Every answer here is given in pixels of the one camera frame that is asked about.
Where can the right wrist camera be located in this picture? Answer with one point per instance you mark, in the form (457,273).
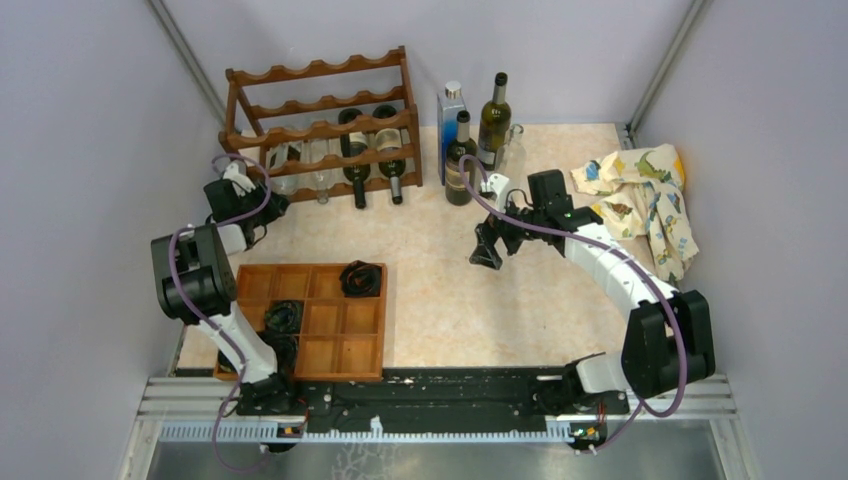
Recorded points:
(496,187)

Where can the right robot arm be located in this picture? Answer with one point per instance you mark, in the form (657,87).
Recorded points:
(668,339)

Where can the green wine bottle dark label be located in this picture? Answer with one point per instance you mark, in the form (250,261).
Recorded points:
(388,140)

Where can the dinosaur print cloth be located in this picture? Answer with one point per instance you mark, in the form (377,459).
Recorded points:
(640,193)

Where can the aluminium corner frame post right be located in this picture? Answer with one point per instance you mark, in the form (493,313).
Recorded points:
(674,51)

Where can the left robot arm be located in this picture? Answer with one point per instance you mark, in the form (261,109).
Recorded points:
(195,283)

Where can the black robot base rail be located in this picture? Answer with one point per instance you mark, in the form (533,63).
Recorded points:
(437,401)

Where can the wooden compartment tray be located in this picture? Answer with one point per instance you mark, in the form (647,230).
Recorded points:
(343,326)

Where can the tall green wine bottle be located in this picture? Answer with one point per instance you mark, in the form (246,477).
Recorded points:
(495,120)

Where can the green wine bottle white label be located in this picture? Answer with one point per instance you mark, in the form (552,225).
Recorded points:
(352,145)

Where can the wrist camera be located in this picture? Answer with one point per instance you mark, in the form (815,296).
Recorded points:
(235,173)
(496,187)

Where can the blue square glass bottle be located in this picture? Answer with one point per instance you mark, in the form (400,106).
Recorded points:
(450,102)

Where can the black cable coil tray middle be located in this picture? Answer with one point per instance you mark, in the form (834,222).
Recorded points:
(284,316)

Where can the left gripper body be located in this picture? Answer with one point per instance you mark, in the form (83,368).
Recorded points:
(270,213)

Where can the aluminium corner frame post left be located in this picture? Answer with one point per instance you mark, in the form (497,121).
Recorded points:
(185,53)

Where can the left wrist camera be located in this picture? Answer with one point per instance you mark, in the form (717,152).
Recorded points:
(235,173)

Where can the wooden wine rack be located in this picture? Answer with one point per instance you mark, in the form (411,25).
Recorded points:
(287,120)

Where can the clear tall glass bottle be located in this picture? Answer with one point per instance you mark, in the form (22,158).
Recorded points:
(511,156)

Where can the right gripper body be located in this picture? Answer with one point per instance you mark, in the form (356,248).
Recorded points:
(512,233)

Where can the aluminium corner frame post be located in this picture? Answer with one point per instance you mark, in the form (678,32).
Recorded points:
(674,51)
(185,53)

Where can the black cable coil tray corner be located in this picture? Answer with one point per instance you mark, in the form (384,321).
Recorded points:
(285,346)

